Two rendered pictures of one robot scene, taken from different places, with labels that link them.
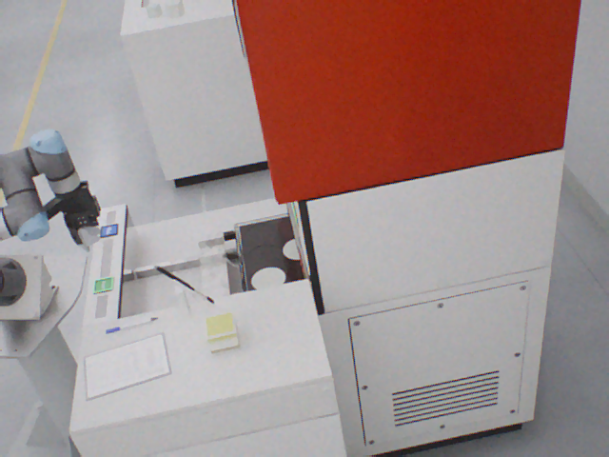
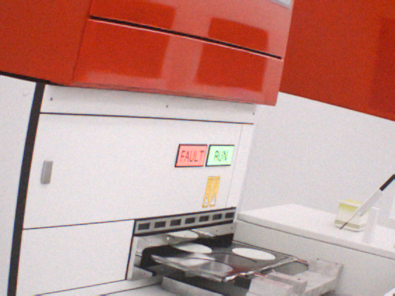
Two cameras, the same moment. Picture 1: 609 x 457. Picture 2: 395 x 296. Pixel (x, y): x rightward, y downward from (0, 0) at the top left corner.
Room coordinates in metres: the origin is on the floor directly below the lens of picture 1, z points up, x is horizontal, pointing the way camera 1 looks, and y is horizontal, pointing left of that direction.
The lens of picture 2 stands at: (3.27, 0.99, 1.31)
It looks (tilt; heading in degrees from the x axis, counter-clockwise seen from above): 6 degrees down; 211
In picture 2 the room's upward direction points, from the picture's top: 11 degrees clockwise
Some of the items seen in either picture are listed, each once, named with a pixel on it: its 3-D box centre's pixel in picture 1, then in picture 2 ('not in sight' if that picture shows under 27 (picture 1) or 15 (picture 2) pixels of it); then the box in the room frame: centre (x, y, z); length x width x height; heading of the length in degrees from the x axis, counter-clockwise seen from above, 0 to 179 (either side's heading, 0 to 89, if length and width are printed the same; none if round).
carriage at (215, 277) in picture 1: (215, 278); (296, 290); (1.58, 0.29, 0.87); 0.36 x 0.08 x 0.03; 3
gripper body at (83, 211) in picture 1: (77, 205); not in sight; (1.52, 0.58, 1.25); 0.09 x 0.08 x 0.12; 93
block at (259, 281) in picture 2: (210, 239); (271, 288); (1.74, 0.30, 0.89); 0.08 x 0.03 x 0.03; 93
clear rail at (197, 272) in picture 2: (289, 214); (147, 256); (1.80, 0.04, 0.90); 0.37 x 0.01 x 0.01; 93
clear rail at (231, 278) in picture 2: (240, 261); (262, 268); (1.60, 0.21, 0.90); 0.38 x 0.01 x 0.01; 3
